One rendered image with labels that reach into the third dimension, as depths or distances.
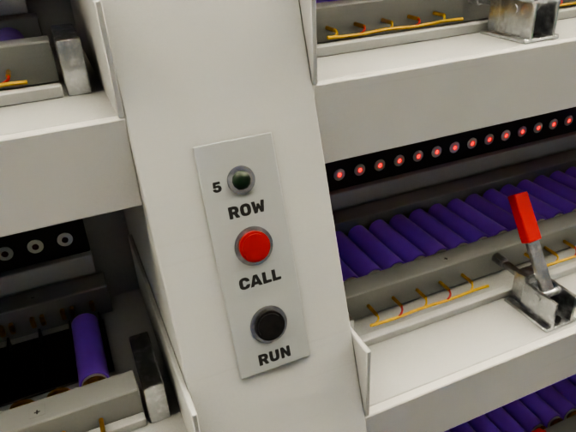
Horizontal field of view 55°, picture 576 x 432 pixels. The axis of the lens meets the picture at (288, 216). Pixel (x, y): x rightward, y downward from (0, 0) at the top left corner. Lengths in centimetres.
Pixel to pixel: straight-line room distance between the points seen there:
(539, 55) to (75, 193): 27
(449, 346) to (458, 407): 4
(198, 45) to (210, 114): 3
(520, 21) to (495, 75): 4
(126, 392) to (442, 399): 19
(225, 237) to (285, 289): 4
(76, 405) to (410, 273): 24
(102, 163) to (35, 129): 3
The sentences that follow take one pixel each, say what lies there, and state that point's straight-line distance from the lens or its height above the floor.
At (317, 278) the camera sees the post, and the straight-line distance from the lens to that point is 30.
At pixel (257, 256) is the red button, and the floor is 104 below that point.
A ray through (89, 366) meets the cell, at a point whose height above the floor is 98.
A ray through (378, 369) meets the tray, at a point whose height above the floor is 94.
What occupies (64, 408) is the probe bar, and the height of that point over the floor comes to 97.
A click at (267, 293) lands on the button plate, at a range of 29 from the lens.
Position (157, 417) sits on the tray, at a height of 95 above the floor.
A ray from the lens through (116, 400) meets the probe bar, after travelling 34.
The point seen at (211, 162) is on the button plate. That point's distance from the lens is 27.
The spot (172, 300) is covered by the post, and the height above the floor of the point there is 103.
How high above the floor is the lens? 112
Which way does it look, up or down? 12 degrees down
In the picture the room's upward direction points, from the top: 10 degrees counter-clockwise
